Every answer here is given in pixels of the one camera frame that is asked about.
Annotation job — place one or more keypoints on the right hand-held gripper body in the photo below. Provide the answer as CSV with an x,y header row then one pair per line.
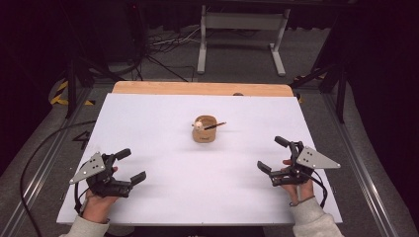
x,y
314,159

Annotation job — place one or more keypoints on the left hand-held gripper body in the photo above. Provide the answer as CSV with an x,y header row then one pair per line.
x,y
90,168

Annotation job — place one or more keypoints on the black pen with wooden end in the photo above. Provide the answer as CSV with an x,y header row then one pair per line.
x,y
215,125

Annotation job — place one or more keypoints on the wooden pen holder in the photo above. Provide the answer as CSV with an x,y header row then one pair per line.
x,y
204,135

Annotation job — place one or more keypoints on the person's right hand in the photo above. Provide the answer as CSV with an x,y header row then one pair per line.
x,y
301,194

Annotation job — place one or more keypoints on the person's left hand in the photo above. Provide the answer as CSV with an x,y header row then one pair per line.
x,y
97,207

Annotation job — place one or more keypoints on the white table board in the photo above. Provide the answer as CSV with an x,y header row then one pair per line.
x,y
184,184

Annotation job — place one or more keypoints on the black metal stand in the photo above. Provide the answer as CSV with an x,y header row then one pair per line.
x,y
341,95

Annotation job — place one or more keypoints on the black tripod stand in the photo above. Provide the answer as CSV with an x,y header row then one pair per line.
x,y
71,92

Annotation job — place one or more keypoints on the yellow black floor tape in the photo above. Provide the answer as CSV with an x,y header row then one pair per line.
x,y
59,95

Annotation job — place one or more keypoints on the wooden table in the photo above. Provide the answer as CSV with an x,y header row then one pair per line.
x,y
197,88

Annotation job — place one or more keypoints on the black equipment box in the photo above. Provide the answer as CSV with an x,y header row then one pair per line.
x,y
136,29

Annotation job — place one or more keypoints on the grey metal stand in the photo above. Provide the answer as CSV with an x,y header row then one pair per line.
x,y
243,20

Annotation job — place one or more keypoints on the aluminium floor rail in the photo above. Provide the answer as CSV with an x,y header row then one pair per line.
x,y
359,171
39,171

